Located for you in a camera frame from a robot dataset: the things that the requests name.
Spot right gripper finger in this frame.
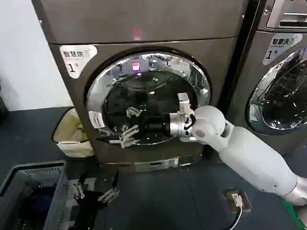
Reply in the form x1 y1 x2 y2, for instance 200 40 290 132
125 106 147 120
118 124 147 149

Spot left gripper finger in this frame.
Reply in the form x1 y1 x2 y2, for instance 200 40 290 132
73 166 85 200
97 170 120 204

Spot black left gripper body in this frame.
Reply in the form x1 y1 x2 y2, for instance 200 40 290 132
78 190 108 218

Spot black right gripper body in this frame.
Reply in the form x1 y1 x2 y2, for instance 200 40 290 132
143 114 171 137

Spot round glass dryer door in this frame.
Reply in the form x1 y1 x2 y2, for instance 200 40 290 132
85 48 213 147

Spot grey plastic laundry basket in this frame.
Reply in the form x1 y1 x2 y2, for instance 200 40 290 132
0 160 81 230

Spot dark blue clothes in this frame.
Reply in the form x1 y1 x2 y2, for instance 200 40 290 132
14 189 57 230

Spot grey dryer with white sticker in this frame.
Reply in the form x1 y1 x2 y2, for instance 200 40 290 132
31 0 261 173

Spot grey dryer with detergent drawer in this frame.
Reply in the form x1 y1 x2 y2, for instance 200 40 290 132
225 0 307 157

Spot metal floor socket box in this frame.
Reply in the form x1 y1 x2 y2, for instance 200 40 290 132
222 188 253 213

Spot white plug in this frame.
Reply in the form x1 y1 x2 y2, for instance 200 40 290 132
231 193 243 207

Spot round glass door, chrome rim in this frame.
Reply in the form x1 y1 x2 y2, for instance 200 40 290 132
245 47 307 138

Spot green floor strip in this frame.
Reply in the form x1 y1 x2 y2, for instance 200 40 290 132
280 198 307 230

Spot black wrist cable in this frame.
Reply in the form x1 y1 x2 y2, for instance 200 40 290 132
183 101 198 132

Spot white power cable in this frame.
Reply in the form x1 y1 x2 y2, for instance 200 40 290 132
222 203 243 230

